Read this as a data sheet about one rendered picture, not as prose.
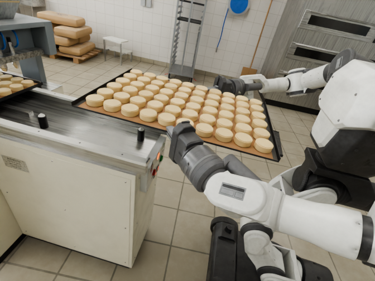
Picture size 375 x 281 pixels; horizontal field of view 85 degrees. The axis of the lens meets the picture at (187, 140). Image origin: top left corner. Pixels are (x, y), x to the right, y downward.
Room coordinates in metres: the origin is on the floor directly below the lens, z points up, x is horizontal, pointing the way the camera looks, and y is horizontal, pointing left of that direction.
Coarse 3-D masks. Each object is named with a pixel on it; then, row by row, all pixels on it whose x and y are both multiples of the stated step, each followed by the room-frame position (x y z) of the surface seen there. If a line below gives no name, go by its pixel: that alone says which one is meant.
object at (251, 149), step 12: (132, 96) 0.65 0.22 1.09; (96, 108) 0.52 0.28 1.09; (144, 108) 0.58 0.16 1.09; (132, 120) 0.49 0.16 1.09; (156, 120) 0.52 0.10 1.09; (216, 120) 0.60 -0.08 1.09; (264, 120) 0.68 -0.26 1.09; (252, 132) 0.58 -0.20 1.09; (228, 144) 0.48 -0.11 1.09; (252, 144) 0.51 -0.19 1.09; (264, 156) 0.46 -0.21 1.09
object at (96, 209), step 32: (64, 128) 0.71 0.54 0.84; (96, 128) 0.76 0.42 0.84; (128, 128) 0.81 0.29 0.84; (0, 160) 0.58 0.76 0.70; (32, 160) 0.56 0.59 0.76; (64, 160) 0.55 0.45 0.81; (32, 192) 0.57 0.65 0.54; (64, 192) 0.55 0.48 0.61; (96, 192) 0.54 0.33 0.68; (128, 192) 0.53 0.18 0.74; (32, 224) 0.58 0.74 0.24; (64, 224) 0.56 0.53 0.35; (96, 224) 0.54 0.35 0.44; (128, 224) 0.53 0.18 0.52; (96, 256) 0.55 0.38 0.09; (128, 256) 0.53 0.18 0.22
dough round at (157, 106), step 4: (152, 100) 0.61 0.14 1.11; (156, 100) 0.61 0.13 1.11; (148, 104) 0.58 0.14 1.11; (152, 104) 0.58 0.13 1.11; (156, 104) 0.59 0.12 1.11; (160, 104) 0.59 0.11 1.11; (148, 108) 0.57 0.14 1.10; (152, 108) 0.57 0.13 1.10; (156, 108) 0.57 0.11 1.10; (160, 108) 0.58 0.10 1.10
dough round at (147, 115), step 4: (140, 112) 0.52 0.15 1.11; (144, 112) 0.52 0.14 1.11; (148, 112) 0.53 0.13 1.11; (152, 112) 0.53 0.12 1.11; (156, 112) 0.54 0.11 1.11; (140, 116) 0.51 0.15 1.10; (144, 116) 0.50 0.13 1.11; (148, 116) 0.51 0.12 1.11; (152, 116) 0.51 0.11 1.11; (156, 116) 0.52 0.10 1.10; (144, 120) 0.50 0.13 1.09; (148, 120) 0.50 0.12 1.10; (152, 120) 0.51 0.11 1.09
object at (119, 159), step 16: (0, 128) 0.58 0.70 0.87; (16, 128) 0.58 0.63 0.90; (32, 128) 0.59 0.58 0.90; (48, 144) 0.57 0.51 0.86; (64, 144) 0.56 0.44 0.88; (80, 144) 0.56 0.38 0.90; (96, 144) 0.58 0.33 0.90; (96, 160) 0.55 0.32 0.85; (112, 160) 0.54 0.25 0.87; (128, 160) 0.54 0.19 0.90; (144, 160) 0.55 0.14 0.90
